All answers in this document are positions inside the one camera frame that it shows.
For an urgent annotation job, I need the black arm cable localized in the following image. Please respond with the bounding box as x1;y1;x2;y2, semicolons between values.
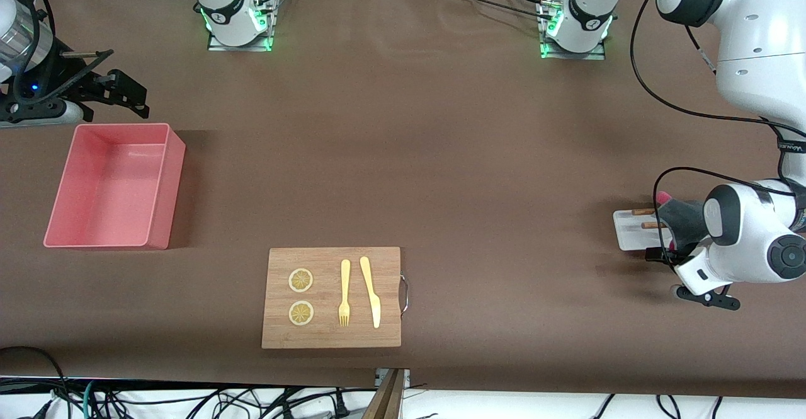
630;0;806;263
3;0;60;101

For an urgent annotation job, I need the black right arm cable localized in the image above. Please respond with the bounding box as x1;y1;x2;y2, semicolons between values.
3;0;60;101

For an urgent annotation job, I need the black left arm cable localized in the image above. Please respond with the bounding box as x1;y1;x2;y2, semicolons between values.
630;0;806;263

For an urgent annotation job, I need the pink plastic bin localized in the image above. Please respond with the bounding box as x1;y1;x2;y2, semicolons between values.
43;123;187;251

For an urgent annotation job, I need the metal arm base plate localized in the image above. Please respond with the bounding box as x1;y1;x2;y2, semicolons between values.
539;0;609;60
207;0;278;52

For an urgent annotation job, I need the white metal rack base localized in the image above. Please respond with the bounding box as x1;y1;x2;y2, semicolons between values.
613;209;678;251

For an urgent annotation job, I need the wooden cutting board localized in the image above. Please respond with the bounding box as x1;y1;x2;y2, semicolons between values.
261;246;410;350

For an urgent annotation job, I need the long thin black cable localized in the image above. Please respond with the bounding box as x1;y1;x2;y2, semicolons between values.
422;0;555;21

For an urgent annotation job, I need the yellow plastic knife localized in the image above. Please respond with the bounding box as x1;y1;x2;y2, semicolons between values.
360;256;382;330

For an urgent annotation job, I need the thick black looped cable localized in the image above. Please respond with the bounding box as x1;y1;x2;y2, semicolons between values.
0;346;69;407

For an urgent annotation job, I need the lemon slice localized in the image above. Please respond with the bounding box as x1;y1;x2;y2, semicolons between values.
288;268;314;294
288;301;315;327

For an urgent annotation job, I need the small metal bracket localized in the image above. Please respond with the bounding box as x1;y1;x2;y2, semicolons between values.
375;369;411;389

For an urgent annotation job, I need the wooden plank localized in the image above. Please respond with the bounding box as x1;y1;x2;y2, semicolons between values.
362;369;407;419

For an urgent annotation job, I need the yellow plastic fork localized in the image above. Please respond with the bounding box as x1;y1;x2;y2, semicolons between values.
338;259;351;328

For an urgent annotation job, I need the grey and pink cloth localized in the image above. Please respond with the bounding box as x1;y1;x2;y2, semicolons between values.
655;191;711;257

